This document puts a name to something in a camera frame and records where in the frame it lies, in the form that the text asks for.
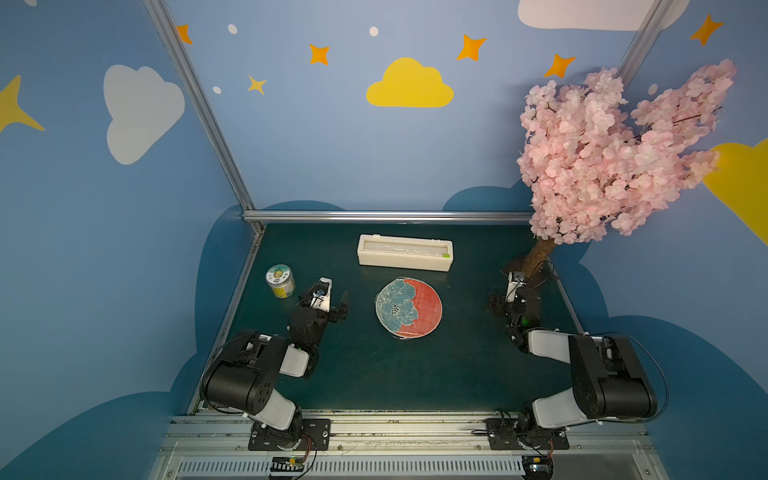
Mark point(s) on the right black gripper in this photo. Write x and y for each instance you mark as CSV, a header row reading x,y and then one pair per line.
x,y
507,303

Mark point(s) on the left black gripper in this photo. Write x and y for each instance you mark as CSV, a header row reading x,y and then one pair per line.
x,y
332,309

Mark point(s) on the red and teal floral plate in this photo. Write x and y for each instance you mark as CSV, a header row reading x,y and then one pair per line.
x,y
408,307

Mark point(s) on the clear plastic wrap sheet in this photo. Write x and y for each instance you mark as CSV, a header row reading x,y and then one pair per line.
x,y
408,307

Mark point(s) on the white plastic wrap dispenser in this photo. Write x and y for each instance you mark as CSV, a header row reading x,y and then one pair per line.
x,y
404,253

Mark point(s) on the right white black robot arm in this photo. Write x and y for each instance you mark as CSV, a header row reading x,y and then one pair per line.
x,y
608,381

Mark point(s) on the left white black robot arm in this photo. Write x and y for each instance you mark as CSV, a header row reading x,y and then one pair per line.
x,y
243,376

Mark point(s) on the small lidded patterned jar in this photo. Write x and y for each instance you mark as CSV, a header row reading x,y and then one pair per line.
x,y
281,280

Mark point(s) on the pink artificial blossom tree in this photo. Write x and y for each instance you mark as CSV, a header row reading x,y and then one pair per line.
x,y
591,166

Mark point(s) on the left small circuit board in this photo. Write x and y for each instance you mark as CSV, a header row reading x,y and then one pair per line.
x,y
285,467

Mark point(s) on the small circuit board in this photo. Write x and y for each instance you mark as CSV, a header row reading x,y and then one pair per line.
x,y
537,468
285,467

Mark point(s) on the right small circuit board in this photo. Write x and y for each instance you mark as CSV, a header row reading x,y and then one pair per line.
x,y
537,468

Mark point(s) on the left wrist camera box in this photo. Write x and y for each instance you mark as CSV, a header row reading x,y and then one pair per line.
x,y
320,295

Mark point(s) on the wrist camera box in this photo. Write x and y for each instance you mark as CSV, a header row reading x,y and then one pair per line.
x,y
515,280
320,295

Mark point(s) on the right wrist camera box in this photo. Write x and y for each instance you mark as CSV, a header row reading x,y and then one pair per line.
x,y
515,280

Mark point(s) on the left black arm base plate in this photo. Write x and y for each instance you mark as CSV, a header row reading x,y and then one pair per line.
x,y
313,432

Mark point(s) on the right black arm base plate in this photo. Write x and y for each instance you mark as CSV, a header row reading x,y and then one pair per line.
x,y
505,434

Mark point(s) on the aluminium front rail frame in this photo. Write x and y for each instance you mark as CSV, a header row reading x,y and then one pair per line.
x,y
401,445

